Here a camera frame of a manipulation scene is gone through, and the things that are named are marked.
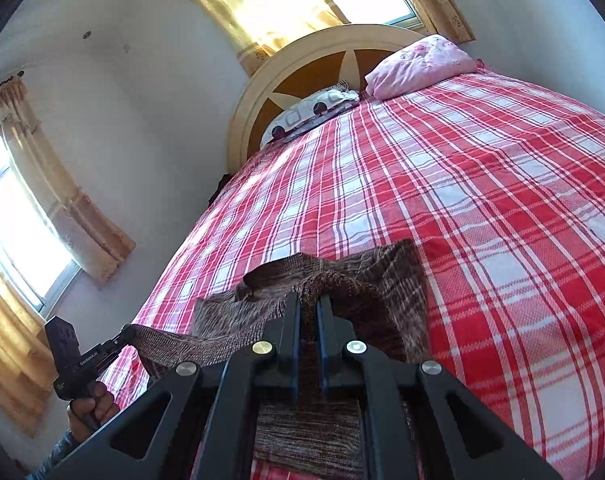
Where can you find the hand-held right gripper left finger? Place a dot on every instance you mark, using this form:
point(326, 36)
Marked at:
point(287, 350)

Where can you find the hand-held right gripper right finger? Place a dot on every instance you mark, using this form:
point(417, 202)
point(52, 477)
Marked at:
point(327, 350)

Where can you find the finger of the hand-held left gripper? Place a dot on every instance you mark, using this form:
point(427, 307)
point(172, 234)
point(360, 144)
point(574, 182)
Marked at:
point(120, 340)

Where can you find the brown knitted sweater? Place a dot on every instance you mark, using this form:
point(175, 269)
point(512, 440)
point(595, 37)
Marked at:
point(382, 285)

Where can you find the person's left forearm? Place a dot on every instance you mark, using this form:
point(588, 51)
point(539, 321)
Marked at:
point(57, 455)

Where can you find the person's left hand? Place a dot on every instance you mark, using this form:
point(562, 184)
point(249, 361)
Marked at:
point(105, 400)

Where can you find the bed with red plaid sheet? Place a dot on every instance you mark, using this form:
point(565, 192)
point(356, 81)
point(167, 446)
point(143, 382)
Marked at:
point(457, 185)

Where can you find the black and white patterned pillow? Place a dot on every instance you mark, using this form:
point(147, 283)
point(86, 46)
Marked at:
point(307, 110)

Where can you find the cream and brown headboard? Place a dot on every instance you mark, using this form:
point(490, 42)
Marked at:
point(262, 90)

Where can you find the dark curtain rod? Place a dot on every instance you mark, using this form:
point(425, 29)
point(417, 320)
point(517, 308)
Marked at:
point(7, 82)

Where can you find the pink pillow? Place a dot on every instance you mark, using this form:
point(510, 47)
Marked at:
point(417, 65)

